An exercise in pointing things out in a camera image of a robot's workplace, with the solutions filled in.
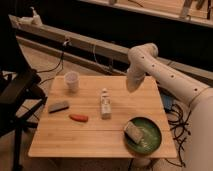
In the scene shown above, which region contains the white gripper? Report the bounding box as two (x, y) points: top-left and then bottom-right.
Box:
(126, 66), (146, 92)

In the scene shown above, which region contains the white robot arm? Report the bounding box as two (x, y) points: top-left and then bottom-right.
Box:
(126, 43), (213, 171)

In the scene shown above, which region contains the white tube bottle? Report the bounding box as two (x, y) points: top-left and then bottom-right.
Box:
(100, 88), (111, 119)

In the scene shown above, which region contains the blue box under table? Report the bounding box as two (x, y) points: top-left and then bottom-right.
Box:
(161, 94), (173, 110)

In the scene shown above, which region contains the grey sponge on plate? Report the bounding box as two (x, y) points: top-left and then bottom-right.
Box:
(124, 122), (143, 144)

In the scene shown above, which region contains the translucent plastic cup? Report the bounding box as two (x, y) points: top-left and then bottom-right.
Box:
(64, 71), (79, 93)

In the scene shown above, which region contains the green plate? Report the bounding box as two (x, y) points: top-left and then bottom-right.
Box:
(123, 117), (162, 155)

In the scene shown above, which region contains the orange carrot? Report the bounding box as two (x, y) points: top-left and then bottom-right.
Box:
(69, 114), (88, 122)

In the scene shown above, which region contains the white spray bottle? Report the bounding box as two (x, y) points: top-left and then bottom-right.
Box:
(30, 7), (43, 26)

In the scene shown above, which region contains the black chair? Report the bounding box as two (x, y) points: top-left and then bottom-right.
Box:
(0, 70), (47, 171)

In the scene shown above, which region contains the black floor cable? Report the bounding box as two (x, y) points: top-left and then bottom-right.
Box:
(35, 41), (69, 86)

